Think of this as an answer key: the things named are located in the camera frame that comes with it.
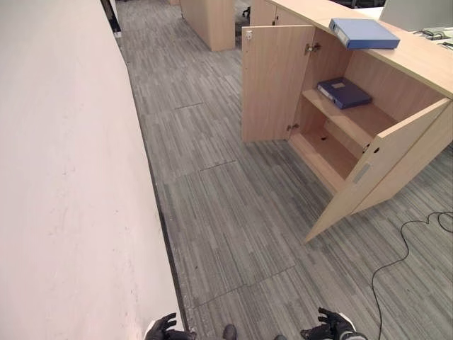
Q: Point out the wooden cabinet door with lock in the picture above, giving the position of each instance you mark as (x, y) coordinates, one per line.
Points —
(272, 81)

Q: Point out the dark robot foot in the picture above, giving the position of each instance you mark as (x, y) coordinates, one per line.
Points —
(229, 332)

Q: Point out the black office chair base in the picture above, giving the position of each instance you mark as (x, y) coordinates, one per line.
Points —
(245, 12)

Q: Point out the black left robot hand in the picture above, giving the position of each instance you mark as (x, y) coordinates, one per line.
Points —
(160, 330)

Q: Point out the white desk partition panel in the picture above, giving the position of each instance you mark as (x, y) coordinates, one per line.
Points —
(414, 14)

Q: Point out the light wood cabinet block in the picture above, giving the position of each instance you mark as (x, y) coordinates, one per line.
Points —
(209, 21)

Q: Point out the wooden cabinet door with label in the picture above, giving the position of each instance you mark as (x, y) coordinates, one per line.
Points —
(375, 170)

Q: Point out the light wood office cabinet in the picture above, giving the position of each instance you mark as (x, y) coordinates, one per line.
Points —
(357, 106)

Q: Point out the light blue file folder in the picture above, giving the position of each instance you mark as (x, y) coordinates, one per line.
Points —
(364, 33)

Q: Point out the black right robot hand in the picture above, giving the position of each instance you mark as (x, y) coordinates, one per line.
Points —
(331, 327)

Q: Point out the cabinet shelf board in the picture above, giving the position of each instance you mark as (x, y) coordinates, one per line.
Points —
(348, 117)

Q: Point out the dark blue file folder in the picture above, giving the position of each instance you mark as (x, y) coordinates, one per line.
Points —
(344, 93)

